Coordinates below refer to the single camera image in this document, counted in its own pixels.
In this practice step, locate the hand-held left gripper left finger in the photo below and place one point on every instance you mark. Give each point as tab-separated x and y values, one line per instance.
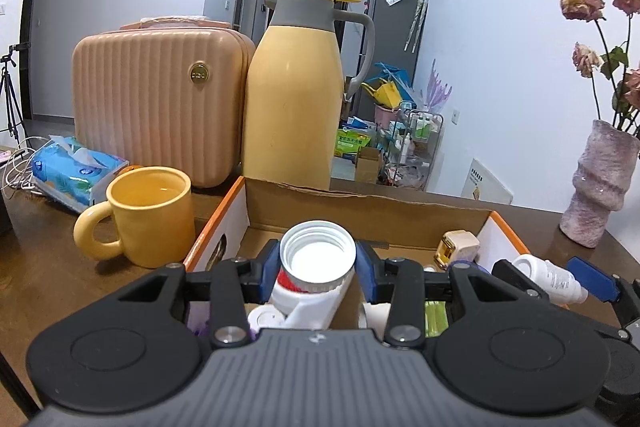
270	267

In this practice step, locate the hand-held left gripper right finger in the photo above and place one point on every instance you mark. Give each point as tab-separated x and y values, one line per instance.
367	274

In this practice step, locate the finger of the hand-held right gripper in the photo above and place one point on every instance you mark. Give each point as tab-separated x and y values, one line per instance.
505	269
592	279

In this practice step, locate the white spray bottle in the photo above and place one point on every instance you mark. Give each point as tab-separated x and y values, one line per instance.
550	279

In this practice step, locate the white ribbed cap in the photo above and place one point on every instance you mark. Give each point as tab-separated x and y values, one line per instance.
317	257

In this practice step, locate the beige square gadget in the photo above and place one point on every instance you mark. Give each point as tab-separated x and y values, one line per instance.
457	249

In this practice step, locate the orange cardboard box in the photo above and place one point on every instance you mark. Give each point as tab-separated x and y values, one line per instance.
380	217

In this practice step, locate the white round lid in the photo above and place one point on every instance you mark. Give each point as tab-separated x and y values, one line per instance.
265	318

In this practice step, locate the yellow green packet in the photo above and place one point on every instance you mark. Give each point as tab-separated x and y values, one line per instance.
435	319

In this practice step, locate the pink textured vase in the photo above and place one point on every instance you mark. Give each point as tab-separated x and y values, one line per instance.
595	187

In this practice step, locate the small brown cardboard box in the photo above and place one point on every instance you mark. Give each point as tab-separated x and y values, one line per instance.
367	164

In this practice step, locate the yellow mug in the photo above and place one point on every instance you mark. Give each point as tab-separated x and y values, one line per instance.
150	217

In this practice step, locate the green snack bag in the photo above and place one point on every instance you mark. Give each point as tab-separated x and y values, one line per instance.
352	144

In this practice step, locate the metal trolley cart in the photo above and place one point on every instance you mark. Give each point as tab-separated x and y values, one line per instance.
420	142

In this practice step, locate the yellow thermos jug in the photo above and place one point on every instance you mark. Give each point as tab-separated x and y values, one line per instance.
290	107

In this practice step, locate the pink bucket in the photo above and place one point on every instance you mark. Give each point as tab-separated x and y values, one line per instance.
386	113

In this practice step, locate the peach ribbed suitcase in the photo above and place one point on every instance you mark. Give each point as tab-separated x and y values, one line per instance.
150	107

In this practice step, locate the blue plastic dustpan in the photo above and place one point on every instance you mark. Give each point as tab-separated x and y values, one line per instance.
395	74

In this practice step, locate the blue tissue pack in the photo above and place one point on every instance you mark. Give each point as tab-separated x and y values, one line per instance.
70	177

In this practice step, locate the grey refrigerator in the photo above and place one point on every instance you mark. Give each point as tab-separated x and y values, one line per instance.
392	37

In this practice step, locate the white folded umbrella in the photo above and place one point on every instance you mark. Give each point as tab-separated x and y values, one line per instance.
424	12
412	27

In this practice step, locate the dried pink rose bouquet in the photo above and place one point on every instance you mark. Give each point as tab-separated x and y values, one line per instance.
580	2

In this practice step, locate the black tripod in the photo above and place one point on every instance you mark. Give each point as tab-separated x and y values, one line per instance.
10	97

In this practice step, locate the white board against wall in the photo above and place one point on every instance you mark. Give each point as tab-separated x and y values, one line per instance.
487	184

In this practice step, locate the white wall switch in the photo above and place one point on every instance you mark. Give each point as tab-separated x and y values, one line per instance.
455	116

